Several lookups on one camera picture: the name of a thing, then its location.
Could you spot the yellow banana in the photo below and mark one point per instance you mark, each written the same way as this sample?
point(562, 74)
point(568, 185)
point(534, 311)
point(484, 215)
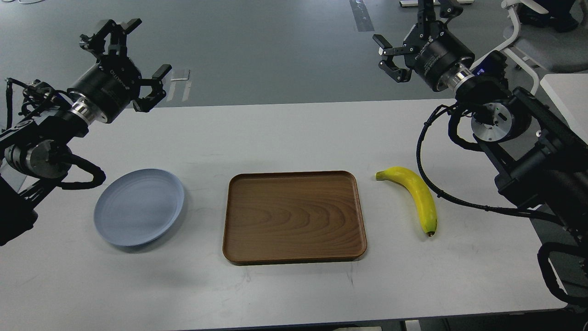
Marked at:
point(420, 193)

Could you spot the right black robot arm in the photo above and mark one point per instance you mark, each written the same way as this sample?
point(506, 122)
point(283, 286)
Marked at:
point(541, 162)

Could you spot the blue round plate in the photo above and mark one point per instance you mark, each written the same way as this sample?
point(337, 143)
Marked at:
point(139, 207)

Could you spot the white side table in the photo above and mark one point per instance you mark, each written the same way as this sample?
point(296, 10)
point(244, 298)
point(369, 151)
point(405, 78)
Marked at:
point(569, 92)

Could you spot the brown wooden tray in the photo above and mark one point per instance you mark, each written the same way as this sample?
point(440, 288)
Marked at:
point(293, 217)

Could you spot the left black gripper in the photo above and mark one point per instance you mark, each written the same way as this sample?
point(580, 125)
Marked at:
point(114, 81)

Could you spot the grey floor tape strip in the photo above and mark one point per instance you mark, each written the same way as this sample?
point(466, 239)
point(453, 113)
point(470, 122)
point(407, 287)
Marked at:
point(361, 16)

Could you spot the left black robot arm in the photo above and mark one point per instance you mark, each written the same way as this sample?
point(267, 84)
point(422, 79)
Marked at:
point(42, 120)

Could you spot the white floor tape marks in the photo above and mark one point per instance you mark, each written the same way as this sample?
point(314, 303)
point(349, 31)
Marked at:
point(180, 85)

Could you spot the white office chair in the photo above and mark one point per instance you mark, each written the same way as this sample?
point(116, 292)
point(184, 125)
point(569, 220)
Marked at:
point(559, 53)

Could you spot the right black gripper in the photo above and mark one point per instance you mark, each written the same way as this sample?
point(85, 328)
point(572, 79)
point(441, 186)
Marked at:
point(436, 55)

